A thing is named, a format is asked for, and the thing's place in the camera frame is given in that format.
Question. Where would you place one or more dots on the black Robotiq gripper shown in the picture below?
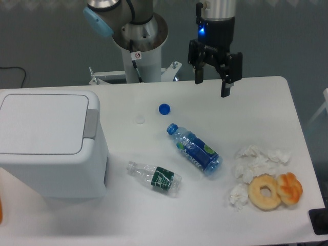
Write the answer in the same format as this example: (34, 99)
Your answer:
(214, 38)

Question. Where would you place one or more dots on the white trash can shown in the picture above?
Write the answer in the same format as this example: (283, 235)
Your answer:
(52, 141)

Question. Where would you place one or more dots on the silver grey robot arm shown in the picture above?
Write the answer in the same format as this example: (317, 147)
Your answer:
(140, 34)

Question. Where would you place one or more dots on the blue bottle cap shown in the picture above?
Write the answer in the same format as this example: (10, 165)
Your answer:
(164, 109)

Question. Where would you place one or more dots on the blue plastic bottle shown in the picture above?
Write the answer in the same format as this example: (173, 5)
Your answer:
(194, 149)

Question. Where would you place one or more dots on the white bottle cap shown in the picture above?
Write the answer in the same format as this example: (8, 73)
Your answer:
(140, 120)

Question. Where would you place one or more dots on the large crumpled white tissue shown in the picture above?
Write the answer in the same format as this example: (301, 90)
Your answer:
(253, 161)

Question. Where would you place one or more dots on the white furniture at right edge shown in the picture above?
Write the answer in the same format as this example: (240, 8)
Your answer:
(319, 114)

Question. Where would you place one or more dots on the clear bottle green label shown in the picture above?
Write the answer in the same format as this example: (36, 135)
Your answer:
(156, 178)

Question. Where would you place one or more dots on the small crumpled white tissue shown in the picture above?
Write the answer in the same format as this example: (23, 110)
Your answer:
(239, 196)

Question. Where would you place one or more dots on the orange glazed bread roll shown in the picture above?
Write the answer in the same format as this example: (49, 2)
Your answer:
(289, 188)

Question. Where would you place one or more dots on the black device at edge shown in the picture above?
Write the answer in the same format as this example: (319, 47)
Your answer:
(318, 218)

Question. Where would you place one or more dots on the orange object at left edge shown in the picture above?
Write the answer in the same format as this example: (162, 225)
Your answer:
(1, 212)

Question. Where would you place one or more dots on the white metal base frame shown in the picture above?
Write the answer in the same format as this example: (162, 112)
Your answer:
(114, 77)

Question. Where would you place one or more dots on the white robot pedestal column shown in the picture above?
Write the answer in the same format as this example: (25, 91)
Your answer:
(142, 67)

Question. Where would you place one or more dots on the plain ring donut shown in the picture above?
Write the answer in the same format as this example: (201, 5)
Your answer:
(262, 192)

